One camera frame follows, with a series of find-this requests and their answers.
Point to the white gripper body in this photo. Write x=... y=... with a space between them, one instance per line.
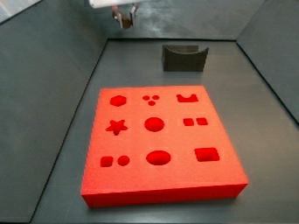
x=107 y=3

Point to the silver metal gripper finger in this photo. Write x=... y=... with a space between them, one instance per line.
x=128 y=20

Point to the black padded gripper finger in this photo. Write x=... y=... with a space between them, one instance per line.
x=116 y=15

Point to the black curved object holder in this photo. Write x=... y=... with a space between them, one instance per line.
x=183 y=58

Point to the red foam shape-sorting block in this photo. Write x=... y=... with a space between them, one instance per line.
x=159 y=149

